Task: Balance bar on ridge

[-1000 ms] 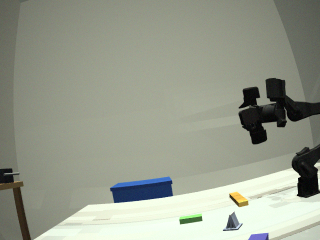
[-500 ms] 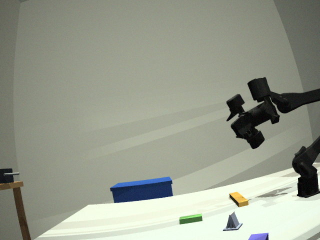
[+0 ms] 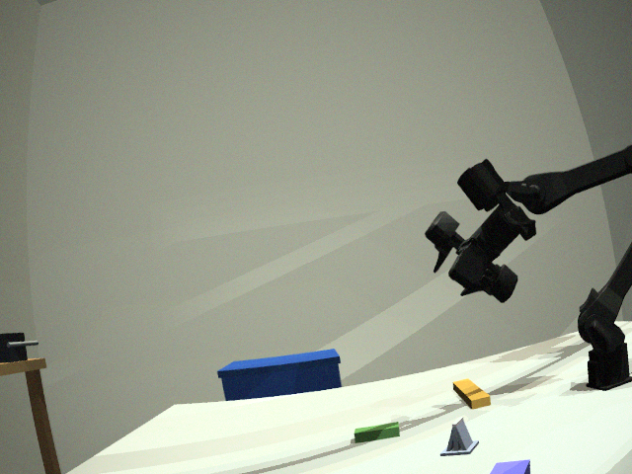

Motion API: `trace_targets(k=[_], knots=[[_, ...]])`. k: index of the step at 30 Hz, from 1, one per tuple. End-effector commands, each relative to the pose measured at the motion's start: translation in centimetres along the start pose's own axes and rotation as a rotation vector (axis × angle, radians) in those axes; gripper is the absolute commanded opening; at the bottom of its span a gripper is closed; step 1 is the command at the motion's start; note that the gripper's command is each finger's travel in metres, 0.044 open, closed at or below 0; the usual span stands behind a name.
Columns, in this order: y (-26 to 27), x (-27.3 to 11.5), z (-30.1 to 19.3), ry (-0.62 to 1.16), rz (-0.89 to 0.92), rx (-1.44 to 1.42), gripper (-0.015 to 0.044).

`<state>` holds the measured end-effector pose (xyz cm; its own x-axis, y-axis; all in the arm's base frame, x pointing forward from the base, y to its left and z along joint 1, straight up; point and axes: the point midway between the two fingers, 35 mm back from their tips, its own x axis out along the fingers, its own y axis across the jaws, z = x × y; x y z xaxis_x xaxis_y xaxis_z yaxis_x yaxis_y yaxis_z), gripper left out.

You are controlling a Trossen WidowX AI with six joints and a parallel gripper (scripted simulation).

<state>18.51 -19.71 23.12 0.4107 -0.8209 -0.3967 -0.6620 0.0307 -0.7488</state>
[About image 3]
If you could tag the green rectangular bar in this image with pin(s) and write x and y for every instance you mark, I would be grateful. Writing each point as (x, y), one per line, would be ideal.
(377, 432)

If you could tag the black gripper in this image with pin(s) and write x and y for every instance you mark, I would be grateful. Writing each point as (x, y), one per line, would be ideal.
(442, 234)

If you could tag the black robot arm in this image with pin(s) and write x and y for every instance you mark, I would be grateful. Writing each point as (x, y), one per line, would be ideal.
(608, 360)

